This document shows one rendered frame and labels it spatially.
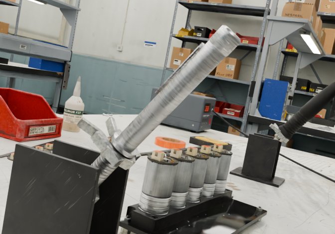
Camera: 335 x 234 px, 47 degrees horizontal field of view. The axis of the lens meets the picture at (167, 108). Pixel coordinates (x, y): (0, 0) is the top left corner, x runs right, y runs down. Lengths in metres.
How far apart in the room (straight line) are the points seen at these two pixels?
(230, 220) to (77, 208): 0.19
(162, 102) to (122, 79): 5.78
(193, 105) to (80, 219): 0.82
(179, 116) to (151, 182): 0.72
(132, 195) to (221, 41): 0.26
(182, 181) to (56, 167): 0.15
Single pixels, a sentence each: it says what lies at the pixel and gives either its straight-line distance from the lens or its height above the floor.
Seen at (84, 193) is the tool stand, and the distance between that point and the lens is 0.20.
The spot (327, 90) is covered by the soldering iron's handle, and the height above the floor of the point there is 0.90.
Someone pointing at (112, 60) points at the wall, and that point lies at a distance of 6.09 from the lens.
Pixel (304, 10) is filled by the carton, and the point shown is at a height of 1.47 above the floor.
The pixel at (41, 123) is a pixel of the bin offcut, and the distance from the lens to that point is 0.61.
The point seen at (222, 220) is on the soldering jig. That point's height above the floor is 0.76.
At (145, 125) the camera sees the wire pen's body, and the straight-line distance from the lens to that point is 0.19.
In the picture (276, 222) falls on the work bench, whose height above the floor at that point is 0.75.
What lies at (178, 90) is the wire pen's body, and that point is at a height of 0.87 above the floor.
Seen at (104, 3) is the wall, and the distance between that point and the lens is 6.38.
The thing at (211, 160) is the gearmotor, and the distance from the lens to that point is 0.37.
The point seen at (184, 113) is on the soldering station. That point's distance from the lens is 1.01.
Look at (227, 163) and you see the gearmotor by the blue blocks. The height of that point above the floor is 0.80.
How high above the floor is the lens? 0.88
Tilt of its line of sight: 4 degrees down
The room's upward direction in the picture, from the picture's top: 11 degrees clockwise
